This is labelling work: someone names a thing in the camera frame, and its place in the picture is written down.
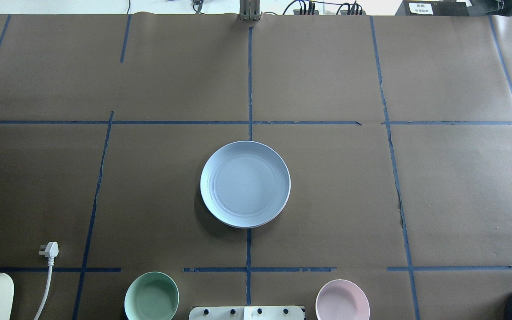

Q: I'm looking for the blue plate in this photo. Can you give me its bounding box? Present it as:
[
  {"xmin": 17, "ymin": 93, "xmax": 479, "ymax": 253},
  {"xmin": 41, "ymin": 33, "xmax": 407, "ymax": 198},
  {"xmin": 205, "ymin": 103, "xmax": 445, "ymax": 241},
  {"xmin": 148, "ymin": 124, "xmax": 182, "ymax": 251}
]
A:
[{"xmin": 200, "ymin": 140, "xmax": 292, "ymax": 229}]

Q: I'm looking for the pink plate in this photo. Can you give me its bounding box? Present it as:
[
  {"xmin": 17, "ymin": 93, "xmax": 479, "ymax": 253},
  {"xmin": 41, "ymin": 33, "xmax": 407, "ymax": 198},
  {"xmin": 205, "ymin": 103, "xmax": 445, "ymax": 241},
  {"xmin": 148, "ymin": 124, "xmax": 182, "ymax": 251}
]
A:
[{"xmin": 248, "ymin": 196, "xmax": 290, "ymax": 228}]

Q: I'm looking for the pink bowl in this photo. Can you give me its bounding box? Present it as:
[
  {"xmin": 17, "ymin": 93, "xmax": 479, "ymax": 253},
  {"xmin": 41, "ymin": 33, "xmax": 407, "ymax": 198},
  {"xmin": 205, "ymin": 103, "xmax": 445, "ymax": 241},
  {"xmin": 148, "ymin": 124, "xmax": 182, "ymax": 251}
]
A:
[{"xmin": 315, "ymin": 279, "xmax": 371, "ymax": 320}]

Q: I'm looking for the green bowl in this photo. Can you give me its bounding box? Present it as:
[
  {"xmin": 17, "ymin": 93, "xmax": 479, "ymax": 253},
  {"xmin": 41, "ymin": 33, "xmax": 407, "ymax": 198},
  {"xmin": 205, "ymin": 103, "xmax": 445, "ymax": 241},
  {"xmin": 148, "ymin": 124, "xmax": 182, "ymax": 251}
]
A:
[{"xmin": 124, "ymin": 272, "xmax": 180, "ymax": 320}]

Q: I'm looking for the black box with label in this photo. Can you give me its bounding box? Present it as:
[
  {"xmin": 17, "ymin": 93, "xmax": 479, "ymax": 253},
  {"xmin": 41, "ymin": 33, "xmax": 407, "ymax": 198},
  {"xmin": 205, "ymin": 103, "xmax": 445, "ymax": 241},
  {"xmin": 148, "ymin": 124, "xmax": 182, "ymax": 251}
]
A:
[{"xmin": 395, "ymin": 0, "xmax": 469, "ymax": 16}]

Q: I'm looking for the aluminium frame post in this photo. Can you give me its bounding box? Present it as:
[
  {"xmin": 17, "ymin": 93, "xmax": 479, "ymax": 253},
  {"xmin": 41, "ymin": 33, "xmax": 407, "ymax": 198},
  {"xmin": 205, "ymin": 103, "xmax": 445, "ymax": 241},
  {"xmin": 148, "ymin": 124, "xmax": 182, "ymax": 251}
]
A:
[{"xmin": 239, "ymin": 0, "xmax": 262, "ymax": 21}]

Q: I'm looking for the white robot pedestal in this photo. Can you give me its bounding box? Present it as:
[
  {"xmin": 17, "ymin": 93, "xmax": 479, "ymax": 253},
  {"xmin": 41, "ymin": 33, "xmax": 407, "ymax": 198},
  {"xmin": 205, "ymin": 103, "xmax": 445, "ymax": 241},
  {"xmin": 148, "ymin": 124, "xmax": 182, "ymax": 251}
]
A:
[{"xmin": 189, "ymin": 305, "xmax": 306, "ymax": 320}]

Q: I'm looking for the white toaster cable with plug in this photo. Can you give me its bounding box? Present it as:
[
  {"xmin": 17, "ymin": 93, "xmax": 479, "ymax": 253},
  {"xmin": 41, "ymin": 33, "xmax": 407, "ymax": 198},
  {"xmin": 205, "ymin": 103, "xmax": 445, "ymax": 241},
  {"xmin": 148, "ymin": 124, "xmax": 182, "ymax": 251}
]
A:
[{"xmin": 33, "ymin": 241, "xmax": 60, "ymax": 320}]

